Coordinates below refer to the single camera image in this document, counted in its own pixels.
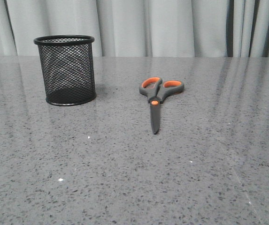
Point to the grey orange scissors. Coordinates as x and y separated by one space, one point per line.
157 91

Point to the grey curtain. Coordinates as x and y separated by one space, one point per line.
158 28

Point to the black mesh pen cup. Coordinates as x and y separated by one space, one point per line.
67 68

